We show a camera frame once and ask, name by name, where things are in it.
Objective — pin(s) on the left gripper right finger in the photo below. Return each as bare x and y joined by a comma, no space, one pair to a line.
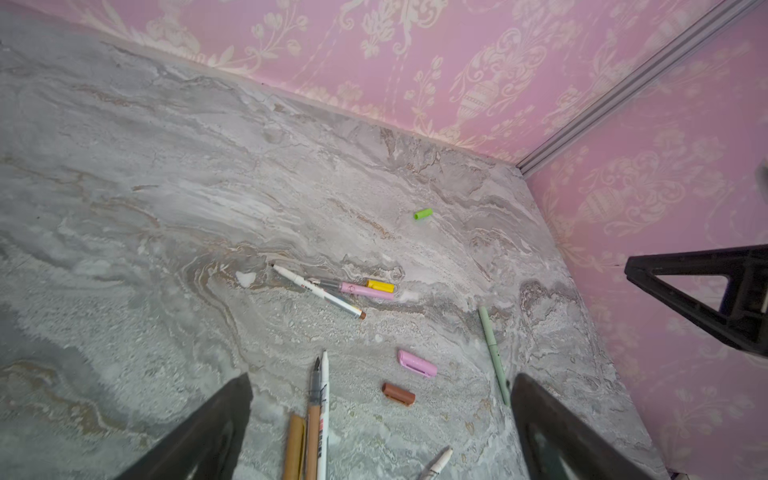
556,444

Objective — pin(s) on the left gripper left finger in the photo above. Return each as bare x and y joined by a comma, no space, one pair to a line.
207,444

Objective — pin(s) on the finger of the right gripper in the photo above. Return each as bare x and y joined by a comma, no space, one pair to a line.
736,315

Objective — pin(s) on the white pen green tip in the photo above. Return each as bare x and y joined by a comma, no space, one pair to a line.
322,473

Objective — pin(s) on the pale green fountain pen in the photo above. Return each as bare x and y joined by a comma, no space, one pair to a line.
494,353

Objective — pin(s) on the bright green pen cap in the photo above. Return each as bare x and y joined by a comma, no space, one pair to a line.
422,214

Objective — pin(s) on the tan brown pen cap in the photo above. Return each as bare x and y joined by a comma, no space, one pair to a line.
293,465

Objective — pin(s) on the white pen yellow tip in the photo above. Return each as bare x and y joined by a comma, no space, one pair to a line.
434,469

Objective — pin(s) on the pink pen cap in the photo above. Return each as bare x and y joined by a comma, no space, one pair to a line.
416,364

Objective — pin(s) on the white pen brown tip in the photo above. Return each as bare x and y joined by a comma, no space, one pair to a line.
318,291

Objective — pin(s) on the pink fountain pen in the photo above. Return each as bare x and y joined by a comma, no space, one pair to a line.
353,289

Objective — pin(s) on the yellow pen cap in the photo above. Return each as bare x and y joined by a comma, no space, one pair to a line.
380,286

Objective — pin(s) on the right corner aluminium post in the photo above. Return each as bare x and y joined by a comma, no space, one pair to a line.
681,46

